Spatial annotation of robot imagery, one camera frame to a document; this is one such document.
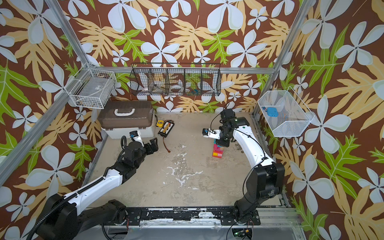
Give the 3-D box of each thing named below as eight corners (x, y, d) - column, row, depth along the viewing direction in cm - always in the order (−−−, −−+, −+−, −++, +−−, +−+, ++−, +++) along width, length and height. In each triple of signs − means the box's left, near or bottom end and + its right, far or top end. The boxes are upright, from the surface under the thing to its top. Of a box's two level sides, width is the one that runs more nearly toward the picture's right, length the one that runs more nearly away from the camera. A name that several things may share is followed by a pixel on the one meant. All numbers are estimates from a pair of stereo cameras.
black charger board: (158, 135, 109) (157, 133, 108) (166, 121, 118) (165, 119, 116) (167, 138, 108) (167, 136, 106) (174, 123, 116) (174, 121, 115)
